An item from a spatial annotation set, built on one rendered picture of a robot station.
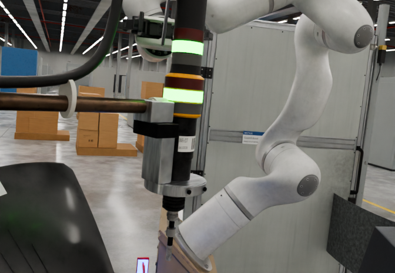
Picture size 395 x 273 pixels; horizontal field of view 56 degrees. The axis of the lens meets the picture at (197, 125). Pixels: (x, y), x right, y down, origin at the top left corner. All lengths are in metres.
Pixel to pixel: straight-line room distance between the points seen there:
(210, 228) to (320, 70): 0.51
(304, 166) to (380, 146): 9.40
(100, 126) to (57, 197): 7.46
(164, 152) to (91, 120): 7.51
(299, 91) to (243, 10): 0.28
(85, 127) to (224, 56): 5.88
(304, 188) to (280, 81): 1.44
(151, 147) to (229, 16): 0.50
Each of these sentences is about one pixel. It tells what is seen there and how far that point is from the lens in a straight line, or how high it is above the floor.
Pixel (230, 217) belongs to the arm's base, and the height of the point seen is 1.21.
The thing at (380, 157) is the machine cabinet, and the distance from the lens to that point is 10.39.
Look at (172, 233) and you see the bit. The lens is 0.44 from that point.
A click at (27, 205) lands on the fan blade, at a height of 1.41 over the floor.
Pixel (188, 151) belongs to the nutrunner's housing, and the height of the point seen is 1.49.
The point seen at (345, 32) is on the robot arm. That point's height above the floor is 1.71.
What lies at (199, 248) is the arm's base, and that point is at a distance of 1.08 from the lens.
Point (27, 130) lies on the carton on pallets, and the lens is 9.67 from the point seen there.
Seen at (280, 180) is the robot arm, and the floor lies 1.34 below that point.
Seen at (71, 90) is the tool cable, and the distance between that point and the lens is 0.33.
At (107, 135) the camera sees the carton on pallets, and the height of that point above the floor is 0.40.
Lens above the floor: 1.56
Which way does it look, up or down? 6 degrees down
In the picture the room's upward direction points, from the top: 5 degrees clockwise
